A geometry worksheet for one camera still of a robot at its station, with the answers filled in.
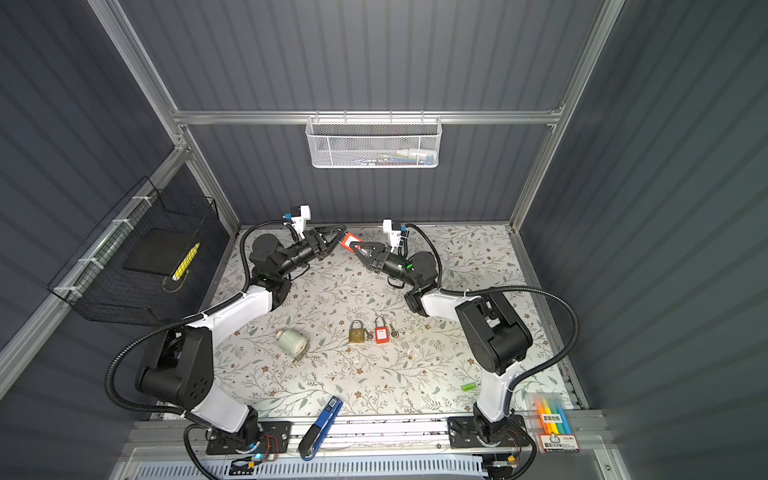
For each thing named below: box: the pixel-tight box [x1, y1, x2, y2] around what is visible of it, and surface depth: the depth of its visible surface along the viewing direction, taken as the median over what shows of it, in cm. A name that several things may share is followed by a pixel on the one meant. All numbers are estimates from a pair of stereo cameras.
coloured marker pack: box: [536, 398, 581, 453], surface depth 75 cm
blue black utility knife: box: [298, 396, 343, 461], surface depth 72 cm
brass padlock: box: [349, 319, 365, 343], surface depth 93 cm
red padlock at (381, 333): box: [375, 316, 390, 344], surface depth 91 cm
